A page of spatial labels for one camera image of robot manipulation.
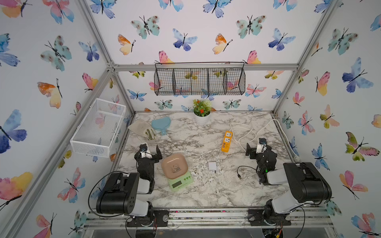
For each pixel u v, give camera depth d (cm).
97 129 87
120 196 44
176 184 83
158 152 83
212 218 75
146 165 69
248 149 85
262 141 78
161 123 112
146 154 75
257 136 107
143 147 74
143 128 107
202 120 110
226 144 99
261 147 78
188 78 98
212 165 91
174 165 89
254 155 84
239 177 88
